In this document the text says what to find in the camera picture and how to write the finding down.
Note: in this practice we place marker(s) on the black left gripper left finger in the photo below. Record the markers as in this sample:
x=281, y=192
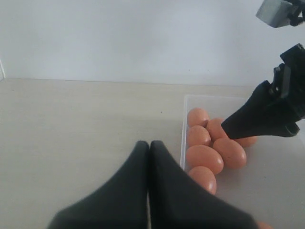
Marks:
x=121, y=203

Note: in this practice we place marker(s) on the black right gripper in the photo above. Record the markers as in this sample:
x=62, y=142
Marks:
x=273, y=109

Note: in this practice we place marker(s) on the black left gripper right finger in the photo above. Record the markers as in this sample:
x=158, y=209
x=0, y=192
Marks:
x=178, y=202

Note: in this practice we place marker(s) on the brown egg fourth row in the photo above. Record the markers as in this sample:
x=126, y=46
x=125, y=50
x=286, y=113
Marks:
x=204, y=177

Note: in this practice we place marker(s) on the brown egg second row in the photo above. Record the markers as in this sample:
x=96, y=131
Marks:
x=198, y=135
x=232, y=153

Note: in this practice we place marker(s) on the brown egg back right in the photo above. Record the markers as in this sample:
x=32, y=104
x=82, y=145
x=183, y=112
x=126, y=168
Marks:
x=247, y=142

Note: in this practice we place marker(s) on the brown egg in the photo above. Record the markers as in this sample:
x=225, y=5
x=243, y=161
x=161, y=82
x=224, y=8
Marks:
x=247, y=142
x=215, y=129
x=197, y=116

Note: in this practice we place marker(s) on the brown egg back middle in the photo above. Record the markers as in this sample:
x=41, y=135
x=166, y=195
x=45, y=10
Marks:
x=215, y=129

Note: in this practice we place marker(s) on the brown egg third row left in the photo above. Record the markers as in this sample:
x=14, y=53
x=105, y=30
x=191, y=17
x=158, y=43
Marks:
x=205, y=156

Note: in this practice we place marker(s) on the brown egg back left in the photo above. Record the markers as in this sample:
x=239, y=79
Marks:
x=197, y=116

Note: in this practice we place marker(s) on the clear plastic tray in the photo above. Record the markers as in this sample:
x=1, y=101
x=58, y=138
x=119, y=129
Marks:
x=271, y=187

